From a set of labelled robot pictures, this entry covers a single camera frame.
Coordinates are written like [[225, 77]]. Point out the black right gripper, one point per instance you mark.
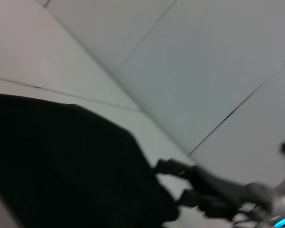
[[218, 190]]

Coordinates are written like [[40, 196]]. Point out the black t-shirt with FREE print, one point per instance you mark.
[[73, 166]]

